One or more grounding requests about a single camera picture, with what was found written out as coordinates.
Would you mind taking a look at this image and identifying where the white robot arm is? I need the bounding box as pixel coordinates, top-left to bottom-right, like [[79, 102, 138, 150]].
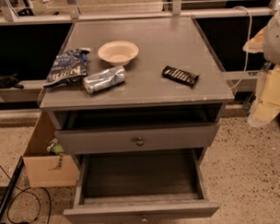
[[243, 8, 280, 127]]

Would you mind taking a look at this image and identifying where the upper grey drawer with knob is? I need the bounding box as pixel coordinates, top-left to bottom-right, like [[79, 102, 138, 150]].
[[55, 124, 219, 155]]

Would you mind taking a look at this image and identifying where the grey wooden drawer cabinet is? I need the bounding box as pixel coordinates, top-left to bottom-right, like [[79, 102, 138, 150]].
[[33, 14, 238, 171]]

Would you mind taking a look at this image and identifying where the black snack bar wrapper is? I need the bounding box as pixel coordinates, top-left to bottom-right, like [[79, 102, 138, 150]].
[[161, 65, 200, 88]]

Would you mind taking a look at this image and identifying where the white paper bowl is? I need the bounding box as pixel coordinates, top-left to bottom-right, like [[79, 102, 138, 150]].
[[99, 41, 139, 66]]

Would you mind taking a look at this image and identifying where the crushed silver drink can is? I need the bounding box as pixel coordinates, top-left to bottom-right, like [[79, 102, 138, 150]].
[[83, 65, 127, 93]]

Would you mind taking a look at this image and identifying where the blue chip bag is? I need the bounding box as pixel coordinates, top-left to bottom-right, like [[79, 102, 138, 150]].
[[43, 47, 91, 88]]

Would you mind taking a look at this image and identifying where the green crumpled wrapper in box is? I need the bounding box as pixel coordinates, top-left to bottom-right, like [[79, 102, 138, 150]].
[[46, 138, 65, 156]]

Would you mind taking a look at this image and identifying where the cardboard box on floor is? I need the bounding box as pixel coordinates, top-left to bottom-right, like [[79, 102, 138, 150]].
[[23, 112, 78, 188]]

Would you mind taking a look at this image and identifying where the black object on left ledge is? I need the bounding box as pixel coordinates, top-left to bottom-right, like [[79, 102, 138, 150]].
[[0, 73, 24, 89]]

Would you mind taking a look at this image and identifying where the black bar on floor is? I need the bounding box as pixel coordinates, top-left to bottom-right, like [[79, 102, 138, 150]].
[[0, 158, 24, 224]]

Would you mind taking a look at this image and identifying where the white hanging cable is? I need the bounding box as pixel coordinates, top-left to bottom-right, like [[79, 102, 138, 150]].
[[226, 5, 256, 90]]

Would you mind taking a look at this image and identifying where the black floor cable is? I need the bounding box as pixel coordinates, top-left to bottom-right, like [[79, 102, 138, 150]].
[[0, 156, 53, 224]]

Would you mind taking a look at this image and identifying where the metal railing frame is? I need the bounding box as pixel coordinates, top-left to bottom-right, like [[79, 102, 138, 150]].
[[0, 0, 280, 25]]

